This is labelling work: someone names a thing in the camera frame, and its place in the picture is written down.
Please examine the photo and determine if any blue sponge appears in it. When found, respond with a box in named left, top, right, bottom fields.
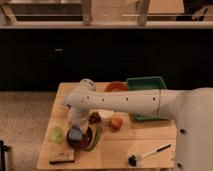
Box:
left=68, top=126, right=83, bottom=141

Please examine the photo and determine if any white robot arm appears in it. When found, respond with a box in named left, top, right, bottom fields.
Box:
left=64, top=79, right=213, bottom=171

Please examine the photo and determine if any white plastic cup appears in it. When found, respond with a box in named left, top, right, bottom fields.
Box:
left=99, top=110, right=114, bottom=122

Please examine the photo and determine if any green plastic cup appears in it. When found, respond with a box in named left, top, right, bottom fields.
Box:
left=48, top=127, right=64, bottom=144

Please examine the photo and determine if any bunch of dark grapes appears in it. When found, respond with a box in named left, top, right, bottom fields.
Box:
left=89, top=112, right=101, bottom=123

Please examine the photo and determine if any green bean pod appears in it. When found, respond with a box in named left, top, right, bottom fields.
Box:
left=84, top=127, right=103, bottom=152

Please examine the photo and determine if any dark red bowl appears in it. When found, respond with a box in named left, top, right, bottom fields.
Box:
left=66, top=127, right=93, bottom=151

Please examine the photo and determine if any grey blue crumpled cloth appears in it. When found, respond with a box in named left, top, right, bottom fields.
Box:
left=62, top=102, right=71, bottom=109

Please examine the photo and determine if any wooden folding table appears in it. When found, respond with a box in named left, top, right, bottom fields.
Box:
left=37, top=83, right=176, bottom=171

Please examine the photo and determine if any orange bowl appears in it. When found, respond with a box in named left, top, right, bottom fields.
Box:
left=105, top=81, right=127, bottom=92

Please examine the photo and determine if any white black dish brush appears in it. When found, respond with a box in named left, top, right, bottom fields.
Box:
left=128, top=144, right=171, bottom=167

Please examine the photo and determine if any green plastic tray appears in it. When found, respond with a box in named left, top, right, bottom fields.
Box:
left=126, top=76, right=167, bottom=122

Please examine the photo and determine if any dark cabinet counter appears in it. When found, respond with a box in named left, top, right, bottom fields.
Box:
left=0, top=29, right=213, bottom=91

